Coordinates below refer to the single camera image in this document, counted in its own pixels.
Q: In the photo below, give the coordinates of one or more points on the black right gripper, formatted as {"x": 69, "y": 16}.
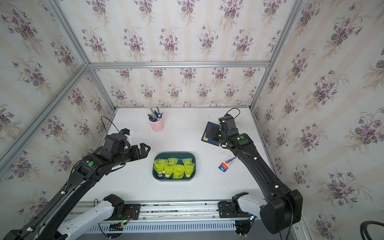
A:
{"x": 215, "y": 130}

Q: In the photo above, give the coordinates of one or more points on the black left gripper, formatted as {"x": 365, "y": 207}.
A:
{"x": 138, "y": 155}

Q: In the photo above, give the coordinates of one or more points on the yellow shuttlecock five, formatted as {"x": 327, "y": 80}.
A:
{"x": 159, "y": 166}

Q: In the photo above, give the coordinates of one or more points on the yellow shuttlecock seven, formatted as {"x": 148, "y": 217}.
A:
{"x": 172, "y": 161}

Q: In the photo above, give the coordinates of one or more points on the yellow shuttlecock nine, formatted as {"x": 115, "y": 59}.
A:
{"x": 168, "y": 170}

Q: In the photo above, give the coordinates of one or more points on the teal plastic storage box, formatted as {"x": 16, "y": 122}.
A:
{"x": 180, "y": 156}

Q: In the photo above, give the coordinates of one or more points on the yellow shuttlecock eight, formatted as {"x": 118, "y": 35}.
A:
{"x": 187, "y": 161}

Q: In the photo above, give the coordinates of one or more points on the yellow shuttlecock four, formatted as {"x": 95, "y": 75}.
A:
{"x": 179, "y": 171}

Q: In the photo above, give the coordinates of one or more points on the yellow shuttlecock twelve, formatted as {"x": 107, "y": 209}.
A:
{"x": 189, "y": 170}

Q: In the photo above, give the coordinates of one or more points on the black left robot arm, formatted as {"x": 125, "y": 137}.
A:
{"x": 85, "y": 174}

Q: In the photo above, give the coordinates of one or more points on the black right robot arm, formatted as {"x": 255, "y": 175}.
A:
{"x": 283, "y": 206}

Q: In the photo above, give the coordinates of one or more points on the blue book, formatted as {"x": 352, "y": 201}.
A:
{"x": 205, "y": 135}

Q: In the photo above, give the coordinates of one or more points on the pink pen cup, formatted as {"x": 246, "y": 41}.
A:
{"x": 157, "y": 126}

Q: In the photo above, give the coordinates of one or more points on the red blue white packet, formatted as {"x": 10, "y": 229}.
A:
{"x": 227, "y": 163}

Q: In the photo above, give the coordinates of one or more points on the pens in cup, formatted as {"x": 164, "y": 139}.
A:
{"x": 154, "y": 115}

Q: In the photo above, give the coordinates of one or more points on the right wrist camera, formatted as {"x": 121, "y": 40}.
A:
{"x": 227, "y": 122}

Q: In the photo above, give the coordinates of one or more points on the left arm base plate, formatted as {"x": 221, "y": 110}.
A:
{"x": 128, "y": 212}

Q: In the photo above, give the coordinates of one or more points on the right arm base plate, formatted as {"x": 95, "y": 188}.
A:
{"x": 242, "y": 208}

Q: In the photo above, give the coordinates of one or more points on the aluminium front rail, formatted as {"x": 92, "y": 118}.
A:
{"x": 152, "y": 212}

